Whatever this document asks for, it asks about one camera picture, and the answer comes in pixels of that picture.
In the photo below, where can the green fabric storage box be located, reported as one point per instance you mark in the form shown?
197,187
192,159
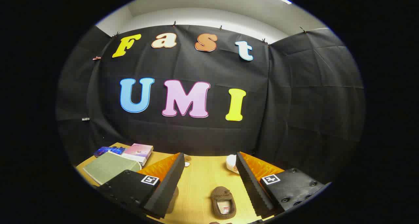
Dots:
109,166

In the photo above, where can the white plush toy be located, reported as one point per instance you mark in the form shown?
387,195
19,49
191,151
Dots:
231,163

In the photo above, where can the blue printed box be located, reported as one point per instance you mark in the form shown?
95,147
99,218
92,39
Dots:
108,150

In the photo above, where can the pink flat box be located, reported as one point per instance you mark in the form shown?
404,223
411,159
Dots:
139,150

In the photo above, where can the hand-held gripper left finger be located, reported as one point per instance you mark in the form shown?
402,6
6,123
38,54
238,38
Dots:
170,181

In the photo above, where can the brown bread plush toy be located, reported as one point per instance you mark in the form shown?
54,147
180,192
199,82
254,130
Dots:
187,158

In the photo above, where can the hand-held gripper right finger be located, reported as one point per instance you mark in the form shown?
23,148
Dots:
250,181

